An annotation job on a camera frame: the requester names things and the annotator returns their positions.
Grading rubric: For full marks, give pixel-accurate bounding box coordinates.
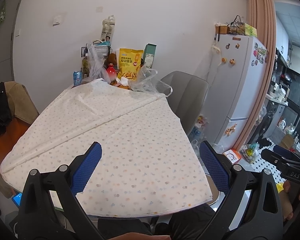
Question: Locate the yellow snack bag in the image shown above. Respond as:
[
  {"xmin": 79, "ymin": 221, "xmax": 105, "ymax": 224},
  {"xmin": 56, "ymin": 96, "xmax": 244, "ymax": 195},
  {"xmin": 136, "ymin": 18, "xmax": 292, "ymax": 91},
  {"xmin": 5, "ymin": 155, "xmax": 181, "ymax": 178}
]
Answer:
[{"xmin": 117, "ymin": 48, "xmax": 143, "ymax": 80}]

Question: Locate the green tall carton box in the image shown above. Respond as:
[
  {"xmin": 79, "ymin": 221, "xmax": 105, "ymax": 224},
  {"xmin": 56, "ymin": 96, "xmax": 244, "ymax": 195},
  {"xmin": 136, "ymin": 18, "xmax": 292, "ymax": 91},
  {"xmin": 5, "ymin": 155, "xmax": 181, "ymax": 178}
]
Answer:
[{"xmin": 143, "ymin": 43, "xmax": 157, "ymax": 69}]

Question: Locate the white milk carton bag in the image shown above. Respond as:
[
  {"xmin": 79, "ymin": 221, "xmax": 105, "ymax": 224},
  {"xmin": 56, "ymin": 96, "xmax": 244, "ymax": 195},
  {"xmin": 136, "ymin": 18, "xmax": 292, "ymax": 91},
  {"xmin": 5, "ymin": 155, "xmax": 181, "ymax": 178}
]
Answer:
[{"xmin": 100, "ymin": 15, "xmax": 115, "ymax": 43}]

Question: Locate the grey upholstered dining chair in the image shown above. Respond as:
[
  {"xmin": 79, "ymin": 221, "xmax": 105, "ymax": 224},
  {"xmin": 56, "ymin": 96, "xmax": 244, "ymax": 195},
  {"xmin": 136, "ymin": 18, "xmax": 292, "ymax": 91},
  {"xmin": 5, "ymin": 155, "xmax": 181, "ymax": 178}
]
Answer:
[{"xmin": 161, "ymin": 71, "xmax": 209, "ymax": 135}]

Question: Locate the clear plastic bag on table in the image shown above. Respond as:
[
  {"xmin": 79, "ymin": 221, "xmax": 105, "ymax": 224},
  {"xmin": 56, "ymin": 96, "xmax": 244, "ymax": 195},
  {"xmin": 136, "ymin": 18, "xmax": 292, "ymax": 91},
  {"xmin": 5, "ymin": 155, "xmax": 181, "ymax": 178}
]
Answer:
[{"xmin": 128, "ymin": 66, "xmax": 173, "ymax": 97}]

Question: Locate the floral white tablecloth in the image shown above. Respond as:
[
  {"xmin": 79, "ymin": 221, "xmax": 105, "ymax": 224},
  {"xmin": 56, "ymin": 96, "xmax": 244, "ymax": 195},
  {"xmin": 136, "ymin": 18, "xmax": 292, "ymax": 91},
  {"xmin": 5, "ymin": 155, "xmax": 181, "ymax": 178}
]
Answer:
[{"xmin": 0, "ymin": 80, "xmax": 212, "ymax": 218}]

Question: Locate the brown chair with clothes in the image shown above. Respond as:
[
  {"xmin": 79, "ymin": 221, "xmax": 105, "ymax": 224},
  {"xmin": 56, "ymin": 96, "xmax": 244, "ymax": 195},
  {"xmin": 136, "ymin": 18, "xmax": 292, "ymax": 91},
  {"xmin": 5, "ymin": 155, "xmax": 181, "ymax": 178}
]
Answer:
[{"xmin": 0, "ymin": 81, "xmax": 39, "ymax": 135}]

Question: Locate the orange white cardboard box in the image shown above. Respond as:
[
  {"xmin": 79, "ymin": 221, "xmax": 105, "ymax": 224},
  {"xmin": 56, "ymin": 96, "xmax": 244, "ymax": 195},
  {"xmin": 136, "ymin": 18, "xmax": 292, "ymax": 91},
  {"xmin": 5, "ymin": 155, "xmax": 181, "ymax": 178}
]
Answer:
[{"xmin": 223, "ymin": 149, "xmax": 242, "ymax": 165}]

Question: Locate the brown cardboard box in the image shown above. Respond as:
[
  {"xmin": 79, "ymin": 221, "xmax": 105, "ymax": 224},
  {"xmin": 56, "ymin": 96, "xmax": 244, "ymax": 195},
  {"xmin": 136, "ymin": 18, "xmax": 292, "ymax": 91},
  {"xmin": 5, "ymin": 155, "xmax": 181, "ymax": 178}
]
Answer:
[{"xmin": 279, "ymin": 134, "xmax": 294, "ymax": 150}]

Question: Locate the person's right hand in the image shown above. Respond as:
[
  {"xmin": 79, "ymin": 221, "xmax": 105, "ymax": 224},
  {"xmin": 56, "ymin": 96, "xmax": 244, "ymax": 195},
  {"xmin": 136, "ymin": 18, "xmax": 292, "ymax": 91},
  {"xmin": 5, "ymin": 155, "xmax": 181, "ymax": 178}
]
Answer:
[{"xmin": 279, "ymin": 180, "xmax": 300, "ymax": 220}]

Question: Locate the yellow plastic bag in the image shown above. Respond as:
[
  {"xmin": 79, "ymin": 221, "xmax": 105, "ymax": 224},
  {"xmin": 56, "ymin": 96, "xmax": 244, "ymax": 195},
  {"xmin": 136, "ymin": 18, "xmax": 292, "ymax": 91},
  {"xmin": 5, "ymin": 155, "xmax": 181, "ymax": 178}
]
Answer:
[{"xmin": 276, "ymin": 183, "xmax": 284, "ymax": 193}]

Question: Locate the blue drink can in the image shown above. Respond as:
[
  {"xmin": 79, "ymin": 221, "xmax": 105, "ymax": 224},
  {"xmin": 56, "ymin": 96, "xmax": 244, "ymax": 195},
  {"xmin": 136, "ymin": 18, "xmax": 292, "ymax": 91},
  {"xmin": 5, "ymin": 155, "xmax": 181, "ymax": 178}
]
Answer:
[{"xmin": 73, "ymin": 71, "xmax": 82, "ymax": 87}]

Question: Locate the white refrigerator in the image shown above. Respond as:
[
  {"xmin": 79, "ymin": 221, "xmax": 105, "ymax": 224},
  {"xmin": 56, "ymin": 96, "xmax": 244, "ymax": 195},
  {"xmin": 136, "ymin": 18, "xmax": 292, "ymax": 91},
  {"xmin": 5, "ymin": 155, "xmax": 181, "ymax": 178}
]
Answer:
[{"xmin": 203, "ymin": 34, "xmax": 268, "ymax": 150}]

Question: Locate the red white vase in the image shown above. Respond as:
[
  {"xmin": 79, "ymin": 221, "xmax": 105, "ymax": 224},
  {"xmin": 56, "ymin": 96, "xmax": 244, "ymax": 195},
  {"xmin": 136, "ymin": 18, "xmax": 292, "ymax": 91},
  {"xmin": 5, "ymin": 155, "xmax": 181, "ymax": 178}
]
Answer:
[{"xmin": 106, "ymin": 63, "xmax": 117, "ymax": 82}]

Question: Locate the white round trash bin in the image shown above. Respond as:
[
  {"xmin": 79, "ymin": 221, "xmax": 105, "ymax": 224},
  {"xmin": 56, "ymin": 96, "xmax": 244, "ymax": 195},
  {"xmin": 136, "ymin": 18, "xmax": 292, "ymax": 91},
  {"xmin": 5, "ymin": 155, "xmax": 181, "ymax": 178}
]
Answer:
[{"xmin": 206, "ymin": 174, "xmax": 220, "ymax": 206}]

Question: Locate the black wire basket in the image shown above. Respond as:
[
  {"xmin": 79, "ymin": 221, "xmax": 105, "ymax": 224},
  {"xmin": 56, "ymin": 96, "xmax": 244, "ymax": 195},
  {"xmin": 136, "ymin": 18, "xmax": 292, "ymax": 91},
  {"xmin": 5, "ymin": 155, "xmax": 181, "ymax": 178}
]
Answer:
[{"xmin": 81, "ymin": 44, "xmax": 113, "ymax": 59}]

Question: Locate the grey door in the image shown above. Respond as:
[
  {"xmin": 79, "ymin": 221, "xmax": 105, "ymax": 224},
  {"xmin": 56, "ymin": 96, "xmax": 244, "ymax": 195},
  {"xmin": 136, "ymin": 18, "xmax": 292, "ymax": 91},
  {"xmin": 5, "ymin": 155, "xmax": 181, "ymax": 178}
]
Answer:
[{"xmin": 0, "ymin": 0, "xmax": 21, "ymax": 83}]

